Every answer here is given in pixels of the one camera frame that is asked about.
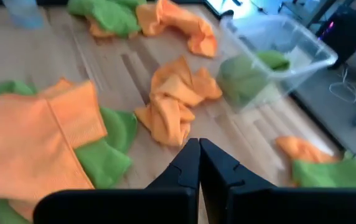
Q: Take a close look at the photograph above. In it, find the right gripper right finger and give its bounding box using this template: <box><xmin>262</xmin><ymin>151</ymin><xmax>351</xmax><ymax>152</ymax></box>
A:
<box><xmin>199</xmin><ymin>138</ymin><xmax>356</xmax><ymax>224</ymax></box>

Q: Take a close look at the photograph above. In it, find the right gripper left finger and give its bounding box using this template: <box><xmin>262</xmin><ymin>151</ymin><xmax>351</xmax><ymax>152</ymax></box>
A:
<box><xmin>33</xmin><ymin>138</ymin><xmax>201</xmax><ymax>224</ymax></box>

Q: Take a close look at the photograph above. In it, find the green microfiber towel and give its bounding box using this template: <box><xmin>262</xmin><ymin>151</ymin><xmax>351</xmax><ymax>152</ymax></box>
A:
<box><xmin>67</xmin><ymin>0</ymin><xmax>148</xmax><ymax>39</ymax></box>
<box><xmin>217</xmin><ymin>50</ymin><xmax>291</xmax><ymax>106</ymax></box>
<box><xmin>291</xmin><ymin>151</ymin><xmax>356</xmax><ymax>189</ymax></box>

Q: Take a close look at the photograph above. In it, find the orange and green cloth bottom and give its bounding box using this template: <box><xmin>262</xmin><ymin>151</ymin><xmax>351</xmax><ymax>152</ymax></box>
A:
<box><xmin>0</xmin><ymin>79</ymin><xmax>138</xmax><ymax>224</ymax></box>

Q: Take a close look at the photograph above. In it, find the clear plastic bin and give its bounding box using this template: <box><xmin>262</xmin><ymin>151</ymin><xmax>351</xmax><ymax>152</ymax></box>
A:
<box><xmin>215</xmin><ymin>14</ymin><xmax>339</xmax><ymax>114</ymax></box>

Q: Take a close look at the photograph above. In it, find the black computer tower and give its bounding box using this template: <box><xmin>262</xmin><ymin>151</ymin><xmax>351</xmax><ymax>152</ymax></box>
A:
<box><xmin>316</xmin><ymin>12</ymin><xmax>356</xmax><ymax>70</ymax></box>

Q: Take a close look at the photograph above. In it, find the blue capped water bottle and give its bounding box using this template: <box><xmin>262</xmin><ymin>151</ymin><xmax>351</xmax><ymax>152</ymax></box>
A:
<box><xmin>2</xmin><ymin>0</ymin><xmax>44</xmax><ymax>29</ymax></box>

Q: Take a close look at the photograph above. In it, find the white floor cable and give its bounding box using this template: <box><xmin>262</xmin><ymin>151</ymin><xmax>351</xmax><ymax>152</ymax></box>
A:
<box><xmin>329</xmin><ymin>67</ymin><xmax>356</xmax><ymax>104</ymax></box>

